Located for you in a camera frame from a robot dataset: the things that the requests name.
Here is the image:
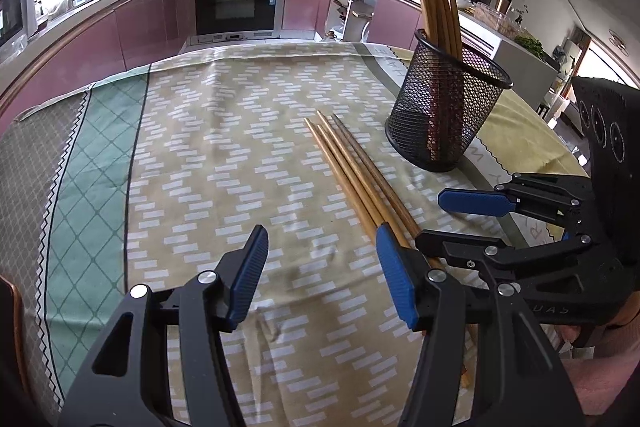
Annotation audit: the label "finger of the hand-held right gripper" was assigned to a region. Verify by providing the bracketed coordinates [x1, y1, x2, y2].
[438, 173, 596, 228]
[416, 229, 616, 293]

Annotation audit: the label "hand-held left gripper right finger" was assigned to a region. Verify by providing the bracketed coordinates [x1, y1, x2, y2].
[375, 223, 586, 427]

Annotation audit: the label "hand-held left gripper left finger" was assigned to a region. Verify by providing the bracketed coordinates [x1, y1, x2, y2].
[57, 224, 271, 427]

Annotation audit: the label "black mesh utensil holder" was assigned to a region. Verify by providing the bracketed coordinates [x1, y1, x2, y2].
[385, 28, 514, 172]

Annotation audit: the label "person's right forearm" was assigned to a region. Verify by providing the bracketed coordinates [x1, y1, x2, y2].
[552, 292, 640, 427]

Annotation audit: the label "living room window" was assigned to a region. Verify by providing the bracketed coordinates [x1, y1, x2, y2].
[580, 34, 640, 88]

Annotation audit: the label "patterned tablecloth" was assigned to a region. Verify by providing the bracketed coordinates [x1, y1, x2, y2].
[0, 41, 593, 427]

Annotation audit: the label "green leafy vegetables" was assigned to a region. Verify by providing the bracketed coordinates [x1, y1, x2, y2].
[515, 36, 546, 58]

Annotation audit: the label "white kitchen countertop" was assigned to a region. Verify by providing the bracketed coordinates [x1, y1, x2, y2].
[30, 0, 561, 108]

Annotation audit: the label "clear food container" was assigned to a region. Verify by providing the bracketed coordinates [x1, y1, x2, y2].
[472, 2, 523, 30]

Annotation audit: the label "brown wooden chair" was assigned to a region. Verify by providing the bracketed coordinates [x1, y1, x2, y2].
[0, 274, 28, 408]

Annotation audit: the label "black built-in oven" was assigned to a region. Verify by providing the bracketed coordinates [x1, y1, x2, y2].
[187, 0, 290, 45]

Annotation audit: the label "silver microwave oven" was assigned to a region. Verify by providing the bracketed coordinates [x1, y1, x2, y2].
[0, 0, 38, 50]

